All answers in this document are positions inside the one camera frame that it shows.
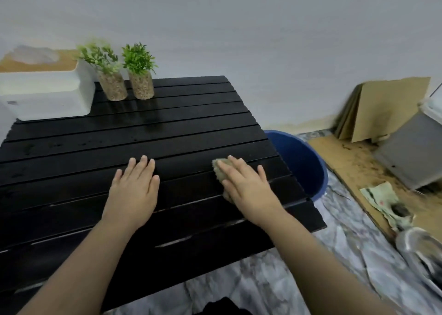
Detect dark green potted plant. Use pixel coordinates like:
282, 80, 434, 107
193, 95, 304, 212
121, 42, 159, 100

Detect pale green potted plant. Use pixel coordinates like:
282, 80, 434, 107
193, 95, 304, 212
76, 40, 128, 102

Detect green patterned cloth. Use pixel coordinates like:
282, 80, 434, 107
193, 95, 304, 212
360, 181, 417, 232

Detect flat stained cardboard sheet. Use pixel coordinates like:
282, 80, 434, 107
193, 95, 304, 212
307, 134, 442, 243

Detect person's left forearm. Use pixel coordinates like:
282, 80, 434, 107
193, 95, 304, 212
17, 220, 139, 315

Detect person's left hand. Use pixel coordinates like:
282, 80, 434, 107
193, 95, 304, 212
100, 156, 161, 231

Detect person's right forearm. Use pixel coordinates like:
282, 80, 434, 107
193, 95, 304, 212
273, 209, 398, 315

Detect white tissue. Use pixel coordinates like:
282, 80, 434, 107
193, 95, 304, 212
6, 45, 59, 65

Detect grey bin white lid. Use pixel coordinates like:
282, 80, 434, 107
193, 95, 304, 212
372, 97, 442, 191

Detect white tissue box wooden lid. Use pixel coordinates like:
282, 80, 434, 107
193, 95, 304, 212
0, 50, 96, 121

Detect upright brown cardboard sheets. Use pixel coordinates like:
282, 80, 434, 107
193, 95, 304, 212
334, 77, 431, 143

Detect blue plastic bucket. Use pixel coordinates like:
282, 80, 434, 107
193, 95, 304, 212
264, 130, 329, 203

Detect person's right hand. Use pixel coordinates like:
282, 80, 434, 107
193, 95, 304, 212
216, 155, 287, 226

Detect black slatted table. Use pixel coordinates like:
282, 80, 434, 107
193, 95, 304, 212
0, 75, 328, 315

